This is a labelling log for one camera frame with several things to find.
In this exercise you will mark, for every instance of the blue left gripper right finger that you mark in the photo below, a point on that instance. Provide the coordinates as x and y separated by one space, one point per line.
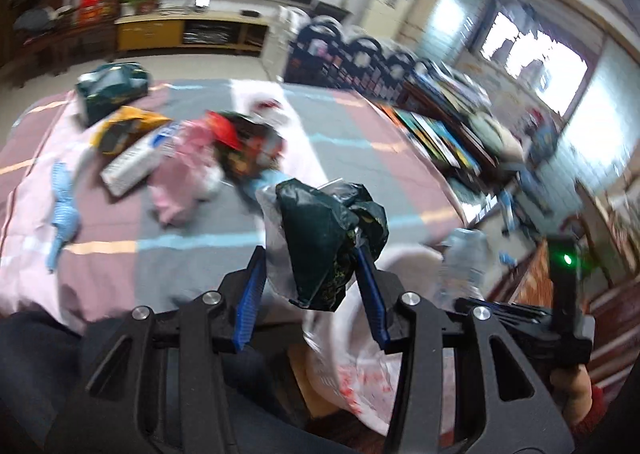
371 296

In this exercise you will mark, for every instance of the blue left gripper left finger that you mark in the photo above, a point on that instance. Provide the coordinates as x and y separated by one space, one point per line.
251 288

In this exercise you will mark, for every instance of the dark green plastic bag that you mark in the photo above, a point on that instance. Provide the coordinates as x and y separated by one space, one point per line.
321 227

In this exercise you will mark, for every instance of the pink plastic bag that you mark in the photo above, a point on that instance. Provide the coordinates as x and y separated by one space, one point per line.
188 173

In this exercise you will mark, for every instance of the white medicine box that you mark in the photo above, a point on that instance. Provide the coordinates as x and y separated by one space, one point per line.
139 160

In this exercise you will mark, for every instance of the yellow snack bag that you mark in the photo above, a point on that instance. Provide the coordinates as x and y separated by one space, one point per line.
125 127

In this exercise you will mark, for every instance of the light blue face mask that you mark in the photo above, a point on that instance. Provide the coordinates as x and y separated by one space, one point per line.
65 216

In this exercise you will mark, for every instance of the red snack wrapper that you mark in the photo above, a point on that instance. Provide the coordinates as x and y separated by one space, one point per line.
224 130

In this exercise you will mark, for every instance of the white lined trash basket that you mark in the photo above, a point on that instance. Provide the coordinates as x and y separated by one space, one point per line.
344 364

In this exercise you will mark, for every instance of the person right hand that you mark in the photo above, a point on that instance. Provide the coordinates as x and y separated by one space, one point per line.
575 392

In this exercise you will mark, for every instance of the green snack packet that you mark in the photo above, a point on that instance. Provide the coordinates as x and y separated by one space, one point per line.
262 150

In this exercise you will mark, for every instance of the striped patchwork tablecloth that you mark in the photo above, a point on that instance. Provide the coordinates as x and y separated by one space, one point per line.
122 256

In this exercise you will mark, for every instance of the white plastic bag red scrap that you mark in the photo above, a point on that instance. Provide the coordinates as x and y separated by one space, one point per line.
268 111

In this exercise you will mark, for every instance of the dark wooden side table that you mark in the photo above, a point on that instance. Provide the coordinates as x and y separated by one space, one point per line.
441 127

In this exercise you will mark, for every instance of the navy white baby fence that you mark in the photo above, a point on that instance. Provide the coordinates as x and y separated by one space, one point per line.
323 55

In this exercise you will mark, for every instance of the green tissue pack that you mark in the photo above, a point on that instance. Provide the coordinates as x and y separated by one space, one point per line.
109 87

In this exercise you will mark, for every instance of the dark denim trouser leg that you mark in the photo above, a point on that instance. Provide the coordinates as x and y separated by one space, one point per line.
42 360

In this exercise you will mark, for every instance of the yellow wooden TV cabinet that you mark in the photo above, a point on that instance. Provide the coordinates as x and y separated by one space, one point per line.
217 31

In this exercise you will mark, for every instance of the red gift box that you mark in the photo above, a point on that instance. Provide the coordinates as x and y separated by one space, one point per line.
93 11

